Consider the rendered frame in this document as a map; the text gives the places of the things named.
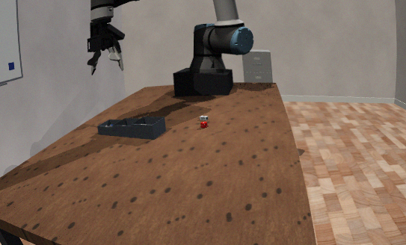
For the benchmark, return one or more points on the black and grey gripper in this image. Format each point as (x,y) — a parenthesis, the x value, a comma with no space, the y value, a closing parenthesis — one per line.
(102,42)

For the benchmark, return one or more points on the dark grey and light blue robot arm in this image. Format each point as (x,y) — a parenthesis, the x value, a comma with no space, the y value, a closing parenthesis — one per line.
(230,36)

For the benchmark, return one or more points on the black rack of three bins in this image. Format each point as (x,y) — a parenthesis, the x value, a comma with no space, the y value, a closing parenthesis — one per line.
(144,128)

